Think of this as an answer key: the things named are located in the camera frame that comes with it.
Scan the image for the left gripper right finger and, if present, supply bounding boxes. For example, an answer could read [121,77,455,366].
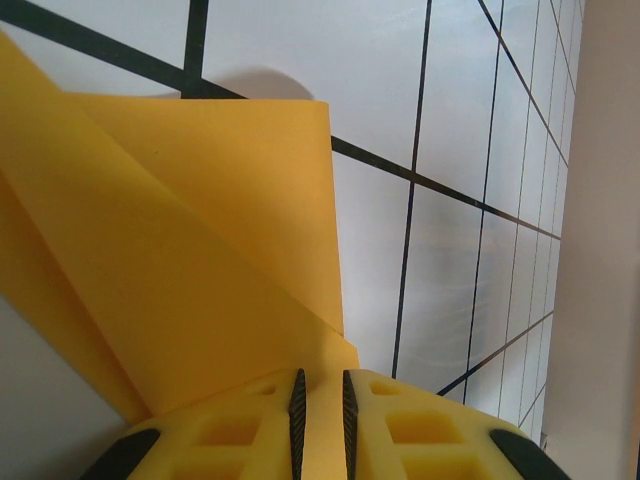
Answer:
[342,368,571,480]

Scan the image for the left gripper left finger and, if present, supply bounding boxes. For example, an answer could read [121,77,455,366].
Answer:
[79,368,308,480]

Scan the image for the yellow paper sheet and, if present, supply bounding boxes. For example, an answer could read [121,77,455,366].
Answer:
[0,29,360,426]

